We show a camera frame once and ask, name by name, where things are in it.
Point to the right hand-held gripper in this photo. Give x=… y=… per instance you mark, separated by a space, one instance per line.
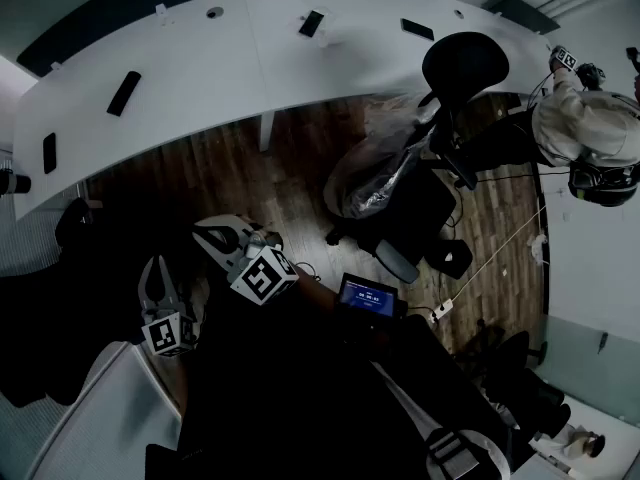
x=262 y=273

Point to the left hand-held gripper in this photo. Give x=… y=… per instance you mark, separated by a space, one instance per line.
x=169 y=333

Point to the black rectangular box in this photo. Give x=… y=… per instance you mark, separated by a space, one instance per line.
x=123 y=93

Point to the person's left forearm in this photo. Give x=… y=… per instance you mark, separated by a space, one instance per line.
x=182 y=383

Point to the person's right forearm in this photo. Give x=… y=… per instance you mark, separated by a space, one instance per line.
x=320 y=293

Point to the black coat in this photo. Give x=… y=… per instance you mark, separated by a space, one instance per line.
x=65 y=328

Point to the white desk leg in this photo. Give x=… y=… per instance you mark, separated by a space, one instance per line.
x=266 y=130

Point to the grey window blinds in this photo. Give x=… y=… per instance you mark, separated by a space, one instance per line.
x=25 y=238

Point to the small chest-mounted monitor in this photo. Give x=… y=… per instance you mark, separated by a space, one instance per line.
x=367 y=298

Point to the clear plastic bag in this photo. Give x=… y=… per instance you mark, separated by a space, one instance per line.
x=372 y=178

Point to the black smartphone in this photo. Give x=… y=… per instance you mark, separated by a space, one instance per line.
x=49 y=153
x=311 y=23
x=416 y=29

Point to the black cup with pale band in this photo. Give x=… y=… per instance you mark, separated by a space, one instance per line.
x=15 y=184

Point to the black box with white label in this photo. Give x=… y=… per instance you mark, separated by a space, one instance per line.
x=452 y=259

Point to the white power strip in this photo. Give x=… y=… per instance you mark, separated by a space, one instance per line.
x=443 y=310

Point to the long dark desk partition panel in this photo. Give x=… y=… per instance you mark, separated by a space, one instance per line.
x=100 y=23

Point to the black office chair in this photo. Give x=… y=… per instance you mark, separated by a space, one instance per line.
x=465 y=68

